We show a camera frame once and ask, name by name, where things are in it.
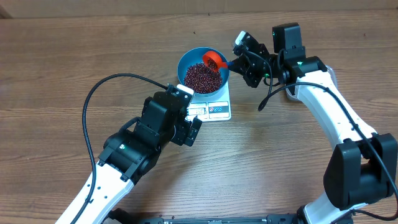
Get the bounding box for red measuring scoop blue handle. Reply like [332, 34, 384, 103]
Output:
[202, 50, 233, 72]

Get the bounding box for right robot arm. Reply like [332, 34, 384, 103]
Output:
[228, 23, 397, 223]

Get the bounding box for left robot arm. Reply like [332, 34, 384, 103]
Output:
[57, 84, 202, 223]

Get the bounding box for red beans in scoop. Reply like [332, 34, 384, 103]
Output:
[207, 58, 218, 72]

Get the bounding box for red beans in bowl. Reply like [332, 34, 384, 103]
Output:
[184, 63, 223, 94]

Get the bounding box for white digital kitchen scale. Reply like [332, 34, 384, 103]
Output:
[186, 82, 232, 122]

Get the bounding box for blue bowl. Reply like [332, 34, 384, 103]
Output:
[177, 47, 229, 95]

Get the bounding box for clear plastic container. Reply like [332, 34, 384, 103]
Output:
[285, 65, 338, 101]

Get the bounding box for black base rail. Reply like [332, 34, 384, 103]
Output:
[102, 208, 305, 224]

